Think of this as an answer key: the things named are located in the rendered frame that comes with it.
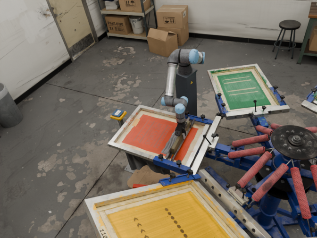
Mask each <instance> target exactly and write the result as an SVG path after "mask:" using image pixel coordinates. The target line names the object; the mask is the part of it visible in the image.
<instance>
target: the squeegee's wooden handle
mask: <svg viewBox="0 0 317 238"><path fill-rule="evenodd" d="M187 125H188V127H187V128H185V131H188V129H189V128H190V121H189V120H187ZM182 140H183V135H182V133H181V135H180V136H178V137H177V139H176V141H175V142H174V144H173V146H172V148H171V153H172V154H175V152H176V151H177V149H178V147H179V145H180V144H181V142H182Z"/></svg>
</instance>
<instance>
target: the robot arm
mask: <svg viewBox="0 0 317 238"><path fill-rule="evenodd" d="M204 59H205V53H204V52H198V50H196V49H176V50H174V51H173V52H172V53H171V54H170V56H169V58H168V61H167V65H168V70H167V81H166V89H165V97H162V99H161V104H162V106H169V107H175V115H176V121H177V123H178V124H177V127H176V128H175V135H176V136H180V135H181V133H182V135H183V139H185V138H186V134H187V131H185V128H187V127H188V125H187V122H185V110H186V106H187V104H188V99H187V98H186V97H185V96H182V97H181V98H180V99H178V98H173V97H174V88H175V78H176V70H177V67H178V64H179V67H178V73H179V74H180V75H188V74H190V73H192V67H191V64H204Z"/></svg>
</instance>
